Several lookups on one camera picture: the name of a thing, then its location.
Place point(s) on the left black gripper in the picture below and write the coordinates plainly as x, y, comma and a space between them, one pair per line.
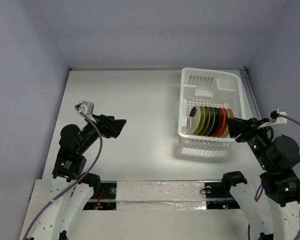
109, 126

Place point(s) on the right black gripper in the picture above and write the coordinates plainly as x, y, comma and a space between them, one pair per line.
248, 127

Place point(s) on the orange red plate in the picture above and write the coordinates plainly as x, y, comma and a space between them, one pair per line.
223, 114

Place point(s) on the blue grey patterned plate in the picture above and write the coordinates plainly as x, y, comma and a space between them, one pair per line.
211, 121

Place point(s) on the yellow patterned plate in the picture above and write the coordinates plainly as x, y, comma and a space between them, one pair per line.
207, 120

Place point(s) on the lime green plate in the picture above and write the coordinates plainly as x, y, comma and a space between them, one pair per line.
203, 112

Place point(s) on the beige plate with black patch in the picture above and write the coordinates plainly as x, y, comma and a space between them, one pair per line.
193, 120

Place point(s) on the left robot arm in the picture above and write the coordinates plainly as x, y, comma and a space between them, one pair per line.
71, 185

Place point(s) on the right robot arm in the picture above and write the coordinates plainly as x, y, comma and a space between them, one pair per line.
277, 157

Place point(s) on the beige plate at rack end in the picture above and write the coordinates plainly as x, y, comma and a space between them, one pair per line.
230, 114

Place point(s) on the white plastic dish rack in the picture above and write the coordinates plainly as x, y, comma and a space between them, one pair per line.
208, 88

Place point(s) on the white foam strip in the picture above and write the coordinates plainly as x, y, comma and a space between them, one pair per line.
160, 196

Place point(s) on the aluminium rail on right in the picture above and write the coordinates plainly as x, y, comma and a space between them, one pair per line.
249, 92

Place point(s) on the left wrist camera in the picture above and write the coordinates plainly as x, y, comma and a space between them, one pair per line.
85, 108

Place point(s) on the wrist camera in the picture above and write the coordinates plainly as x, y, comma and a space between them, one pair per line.
276, 118
85, 108

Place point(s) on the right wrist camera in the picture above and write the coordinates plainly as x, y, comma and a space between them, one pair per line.
276, 118

